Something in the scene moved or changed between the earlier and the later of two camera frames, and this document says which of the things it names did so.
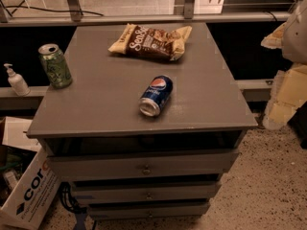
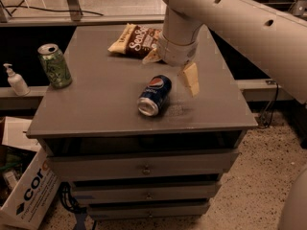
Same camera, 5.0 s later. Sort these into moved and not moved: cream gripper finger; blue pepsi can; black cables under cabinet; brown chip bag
Moved: cream gripper finger
Not moved: blue pepsi can; brown chip bag; black cables under cabinet
